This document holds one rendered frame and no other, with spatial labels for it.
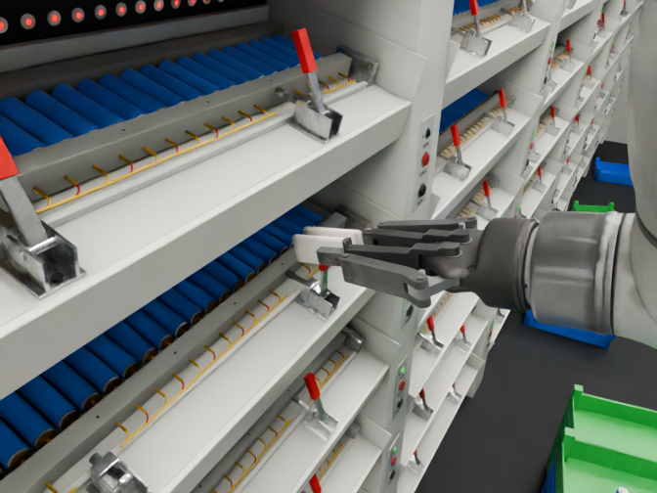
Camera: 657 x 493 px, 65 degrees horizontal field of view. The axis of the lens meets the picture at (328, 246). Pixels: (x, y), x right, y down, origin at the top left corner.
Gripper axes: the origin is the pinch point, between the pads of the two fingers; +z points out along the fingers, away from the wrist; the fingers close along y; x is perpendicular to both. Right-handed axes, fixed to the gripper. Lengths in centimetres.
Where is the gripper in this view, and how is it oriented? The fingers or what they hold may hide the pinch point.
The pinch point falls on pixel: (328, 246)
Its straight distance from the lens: 52.3
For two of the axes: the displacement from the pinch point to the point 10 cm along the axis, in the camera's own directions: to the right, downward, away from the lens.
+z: -8.2, -0.8, 5.7
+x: -2.0, -8.9, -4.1
